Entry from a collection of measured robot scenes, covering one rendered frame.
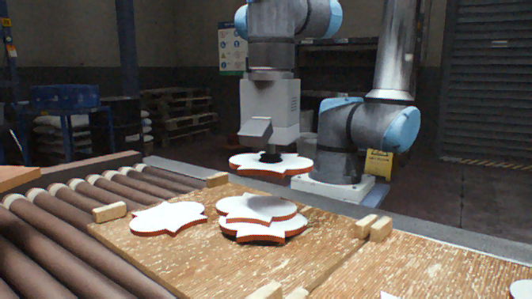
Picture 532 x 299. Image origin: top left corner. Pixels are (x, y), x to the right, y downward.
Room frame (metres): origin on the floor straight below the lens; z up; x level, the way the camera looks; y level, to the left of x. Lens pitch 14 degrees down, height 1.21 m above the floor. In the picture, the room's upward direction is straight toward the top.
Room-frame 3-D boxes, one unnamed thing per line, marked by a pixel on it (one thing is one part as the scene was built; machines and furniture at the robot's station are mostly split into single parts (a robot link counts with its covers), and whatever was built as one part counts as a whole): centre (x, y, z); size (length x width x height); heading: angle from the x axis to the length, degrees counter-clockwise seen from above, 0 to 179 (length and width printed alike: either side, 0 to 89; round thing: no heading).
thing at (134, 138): (4.04, 1.77, 0.44); 0.59 x 0.59 x 0.88
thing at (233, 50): (6.21, 0.58, 1.55); 0.61 x 0.02 x 0.91; 60
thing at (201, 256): (0.58, 0.06, 0.93); 0.41 x 0.35 x 0.02; 49
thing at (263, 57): (0.59, 0.00, 1.23); 0.08 x 0.08 x 0.05
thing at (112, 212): (0.61, 0.30, 0.95); 0.06 x 0.02 x 0.03; 139
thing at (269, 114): (0.57, 0.00, 1.15); 0.12 x 0.09 x 0.16; 156
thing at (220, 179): (0.81, 0.12, 0.95); 0.06 x 0.02 x 0.03; 139
